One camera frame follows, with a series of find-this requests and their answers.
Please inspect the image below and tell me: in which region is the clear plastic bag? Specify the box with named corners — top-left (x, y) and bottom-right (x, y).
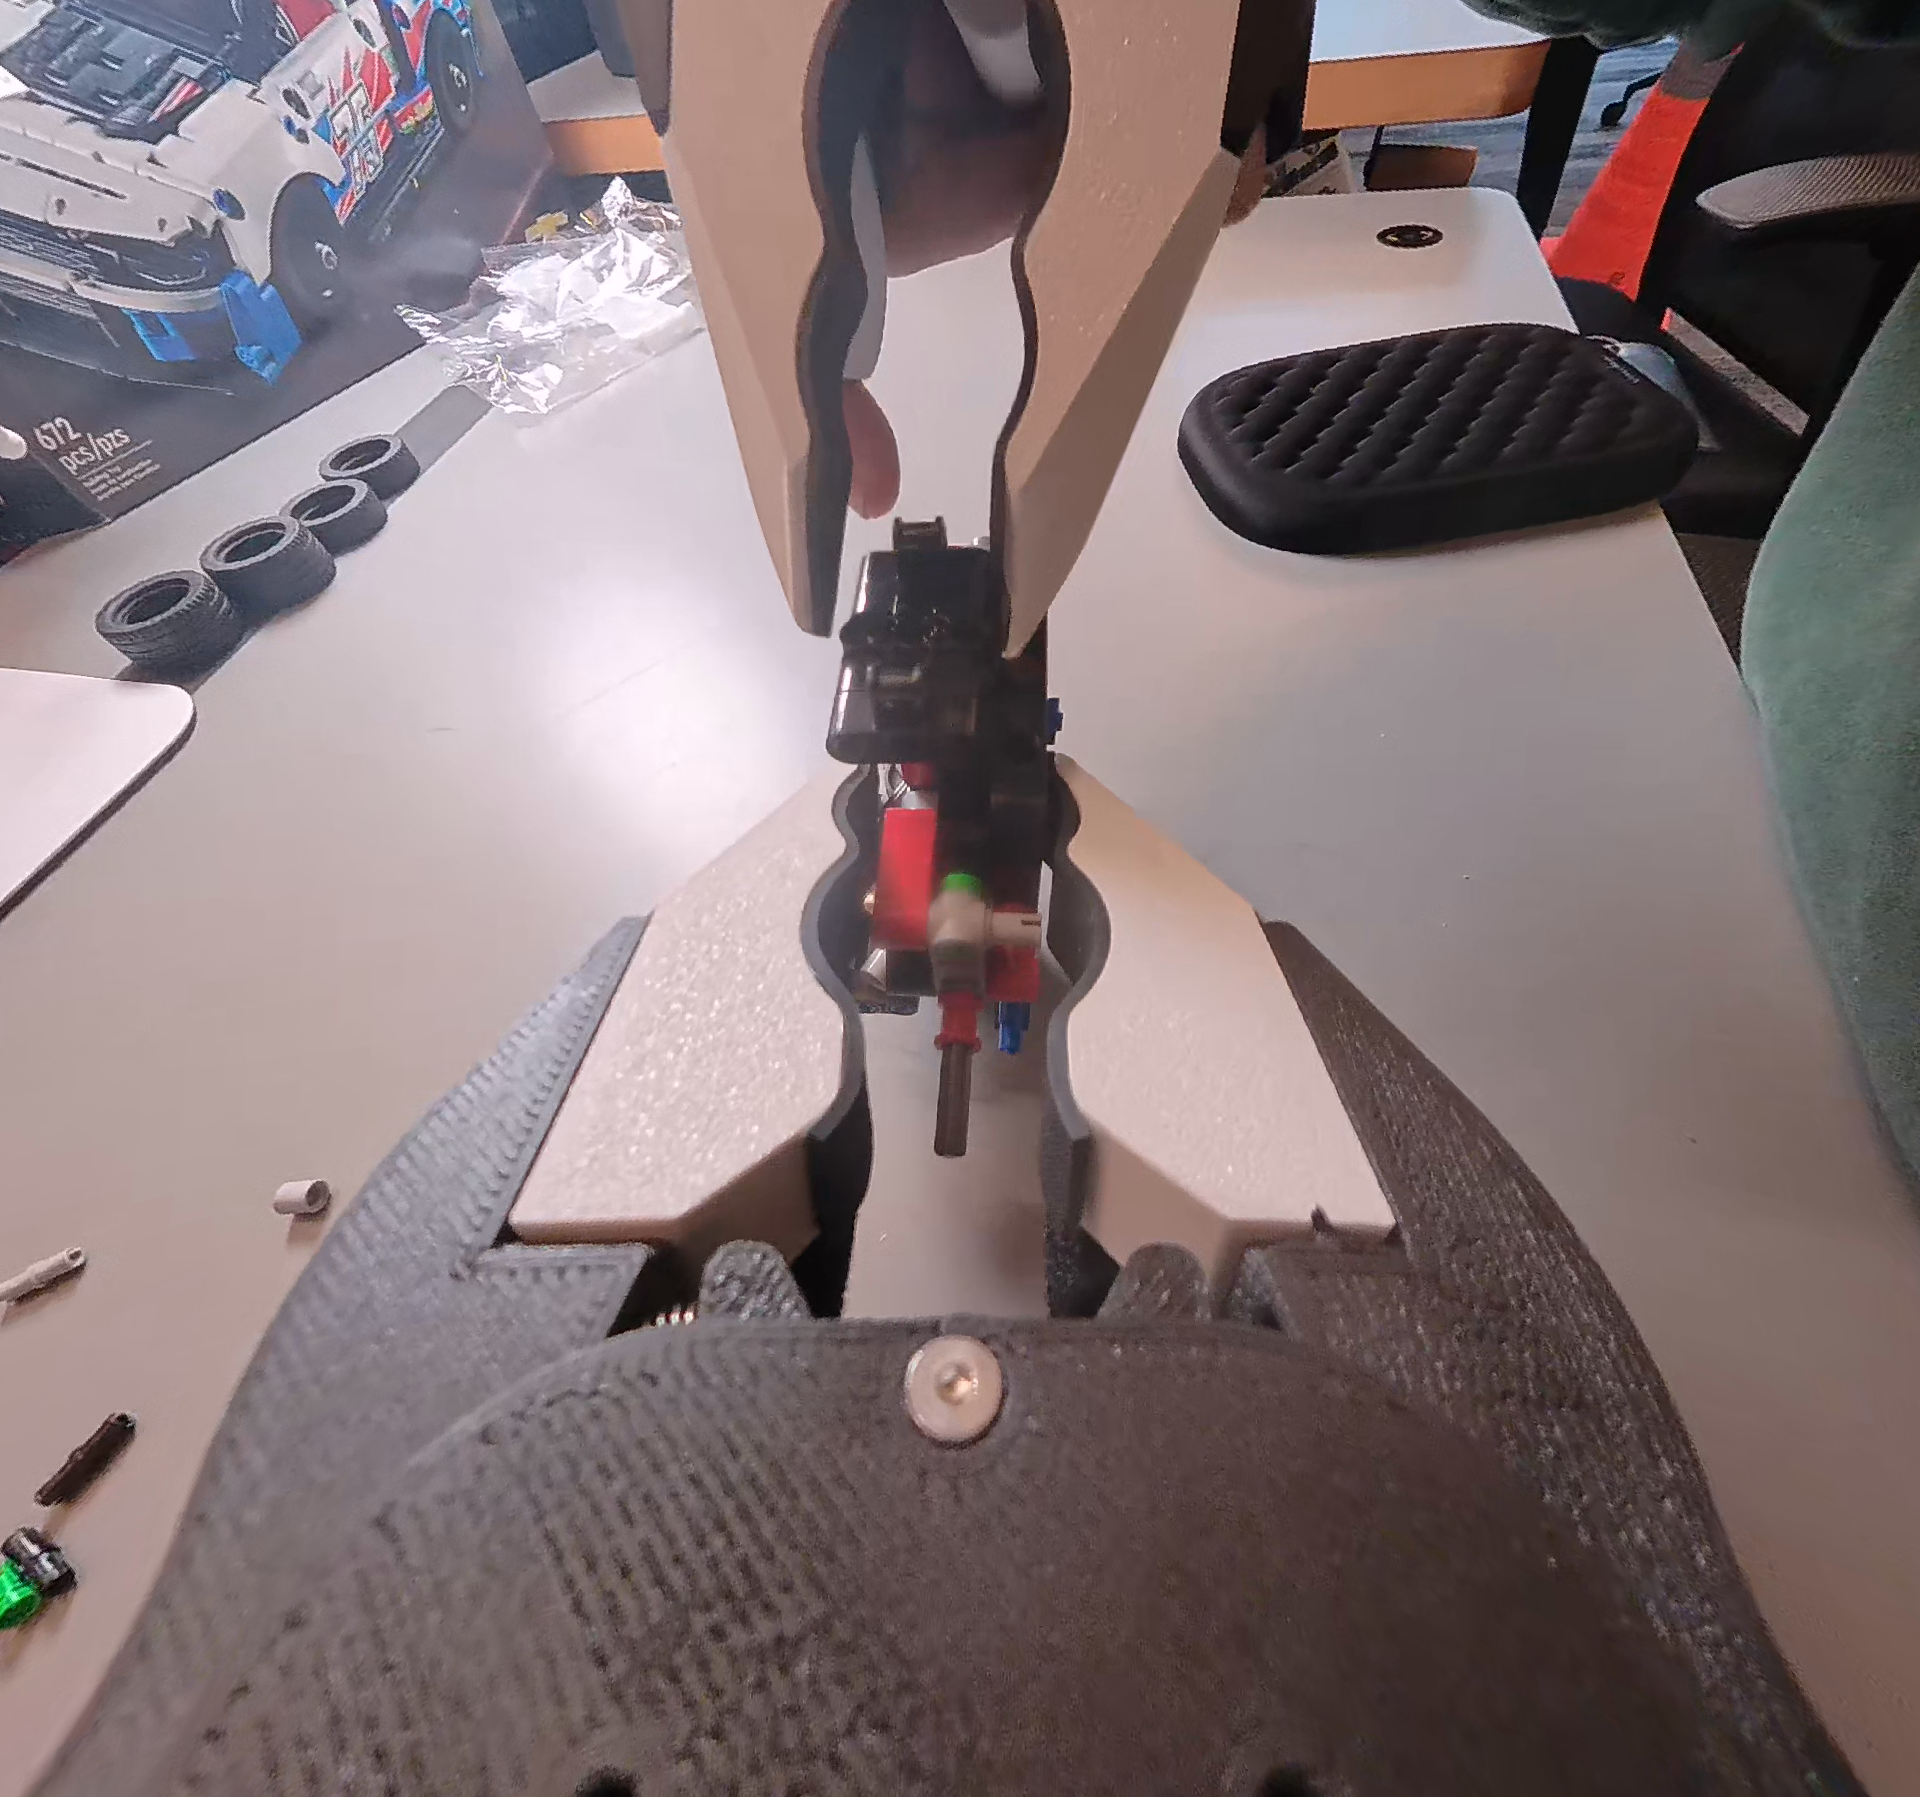
top-left (396, 175), bottom-right (706, 422)

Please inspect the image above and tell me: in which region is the dark printed box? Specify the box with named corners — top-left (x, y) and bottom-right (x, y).
top-left (0, 0), bottom-right (548, 570)

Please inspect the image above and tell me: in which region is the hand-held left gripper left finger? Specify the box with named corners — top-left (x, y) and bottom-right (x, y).
top-left (508, 776), bottom-right (878, 1250)

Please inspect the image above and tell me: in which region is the lego car model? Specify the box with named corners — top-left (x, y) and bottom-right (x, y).
top-left (816, 656), bottom-right (1084, 1161)

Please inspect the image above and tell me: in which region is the black lego beam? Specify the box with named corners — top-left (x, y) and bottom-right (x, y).
top-left (824, 513), bottom-right (1010, 766)

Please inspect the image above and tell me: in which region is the black padded chair armrest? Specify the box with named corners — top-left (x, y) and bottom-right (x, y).
top-left (1176, 322), bottom-right (1703, 556)

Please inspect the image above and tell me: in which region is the orange cone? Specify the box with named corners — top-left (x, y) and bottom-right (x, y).
top-left (1547, 39), bottom-right (1746, 333)

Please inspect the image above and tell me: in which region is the person's right hand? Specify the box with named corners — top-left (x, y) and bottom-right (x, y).
top-left (839, 27), bottom-right (1070, 524)

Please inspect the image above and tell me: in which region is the small printed box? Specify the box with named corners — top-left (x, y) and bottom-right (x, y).
top-left (1230, 125), bottom-right (1347, 201)

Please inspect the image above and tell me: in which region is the dark chair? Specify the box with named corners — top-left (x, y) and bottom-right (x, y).
top-left (1515, 27), bottom-right (1920, 538)

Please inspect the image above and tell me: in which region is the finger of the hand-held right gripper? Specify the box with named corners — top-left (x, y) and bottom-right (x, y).
top-left (988, 0), bottom-right (1262, 663)
top-left (660, 0), bottom-right (901, 635)

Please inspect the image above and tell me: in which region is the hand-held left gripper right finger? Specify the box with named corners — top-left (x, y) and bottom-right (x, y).
top-left (1035, 755), bottom-right (1400, 1288)

